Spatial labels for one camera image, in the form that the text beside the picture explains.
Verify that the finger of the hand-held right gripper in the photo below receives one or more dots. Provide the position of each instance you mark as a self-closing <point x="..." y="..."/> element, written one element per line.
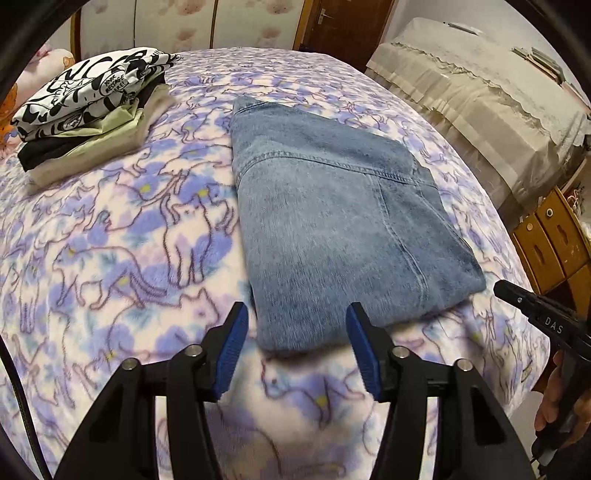
<point x="512" y="295"/>

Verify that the beige folded cloth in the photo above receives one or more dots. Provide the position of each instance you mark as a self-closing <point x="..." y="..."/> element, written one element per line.
<point x="92" y="159"/>

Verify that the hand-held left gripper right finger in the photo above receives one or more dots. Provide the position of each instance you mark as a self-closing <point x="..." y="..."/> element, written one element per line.
<point x="364" y="350"/>

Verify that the brown wooden door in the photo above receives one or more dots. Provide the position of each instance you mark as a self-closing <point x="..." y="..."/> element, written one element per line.
<point x="351" y="32"/>

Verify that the floral padded headboard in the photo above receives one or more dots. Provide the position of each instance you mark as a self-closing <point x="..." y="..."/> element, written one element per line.
<point x="194" y="23"/>

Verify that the person's right hand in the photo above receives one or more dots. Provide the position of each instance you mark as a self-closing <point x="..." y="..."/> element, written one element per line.
<point x="549" y="406"/>

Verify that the stack of books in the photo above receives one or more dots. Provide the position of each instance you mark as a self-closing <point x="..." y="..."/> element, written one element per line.
<point x="547" y="60"/>

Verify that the wooden drawer cabinet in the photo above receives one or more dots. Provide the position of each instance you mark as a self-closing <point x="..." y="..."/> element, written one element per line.
<point x="549" y="240"/>

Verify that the light green folded cloth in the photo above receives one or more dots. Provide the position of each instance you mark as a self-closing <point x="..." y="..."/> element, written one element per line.
<point x="115" y="127"/>

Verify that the black folded cloth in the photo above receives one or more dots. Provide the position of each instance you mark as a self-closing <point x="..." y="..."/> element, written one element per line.
<point x="46" y="152"/>

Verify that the blue denim jeans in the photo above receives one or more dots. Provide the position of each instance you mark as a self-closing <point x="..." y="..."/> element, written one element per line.
<point x="332" y="207"/>

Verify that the purple cat print blanket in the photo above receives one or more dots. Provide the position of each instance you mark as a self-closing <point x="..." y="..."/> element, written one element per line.
<point x="115" y="230"/>

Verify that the beige cloth covered furniture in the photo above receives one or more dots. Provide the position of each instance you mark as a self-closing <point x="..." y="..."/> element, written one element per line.
<point x="485" y="106"/>

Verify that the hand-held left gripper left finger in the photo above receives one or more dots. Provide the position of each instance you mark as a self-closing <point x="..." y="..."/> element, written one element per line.
<point x="231" y="350"/>

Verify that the black white printed shirt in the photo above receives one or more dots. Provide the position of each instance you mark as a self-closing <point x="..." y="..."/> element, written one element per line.
<point x="87" y="87"/>

